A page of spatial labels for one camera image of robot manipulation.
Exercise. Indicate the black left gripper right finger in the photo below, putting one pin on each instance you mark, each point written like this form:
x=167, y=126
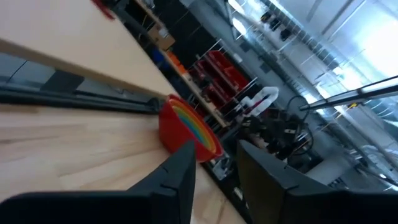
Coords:
x=295, y=202

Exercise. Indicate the green plastic bowl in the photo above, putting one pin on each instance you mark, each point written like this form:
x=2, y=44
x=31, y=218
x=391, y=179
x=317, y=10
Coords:
x=195, y=126

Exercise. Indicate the large red plastic bowl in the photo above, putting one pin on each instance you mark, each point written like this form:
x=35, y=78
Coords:
x=174, y=130

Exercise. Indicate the red cloth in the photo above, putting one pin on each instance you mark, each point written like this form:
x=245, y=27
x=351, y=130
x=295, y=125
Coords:
x=104, y=9

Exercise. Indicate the teal plastic bowl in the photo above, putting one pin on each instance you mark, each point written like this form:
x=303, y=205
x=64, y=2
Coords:
x=190, y=125

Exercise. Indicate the black rig light bar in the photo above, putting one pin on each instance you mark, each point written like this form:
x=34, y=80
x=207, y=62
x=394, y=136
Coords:
x=357, y=93

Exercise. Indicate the red storage bins rack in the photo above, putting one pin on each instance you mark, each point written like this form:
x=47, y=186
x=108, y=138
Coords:
x=220, y=74

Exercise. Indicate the light wooden bench top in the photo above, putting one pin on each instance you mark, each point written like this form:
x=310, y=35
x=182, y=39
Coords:
x=77, y=40

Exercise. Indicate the orange plastic bowl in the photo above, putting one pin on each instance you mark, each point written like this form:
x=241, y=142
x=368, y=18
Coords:
x=206, y=134

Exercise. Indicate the cardboard box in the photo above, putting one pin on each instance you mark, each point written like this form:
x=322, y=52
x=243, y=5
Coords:
x=161, y=35

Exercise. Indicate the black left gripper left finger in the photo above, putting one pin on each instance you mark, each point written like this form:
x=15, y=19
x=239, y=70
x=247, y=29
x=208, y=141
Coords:
x=109, y=207

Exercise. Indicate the blue storage bin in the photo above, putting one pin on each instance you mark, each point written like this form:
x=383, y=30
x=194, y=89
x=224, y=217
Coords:
x=158, y=56

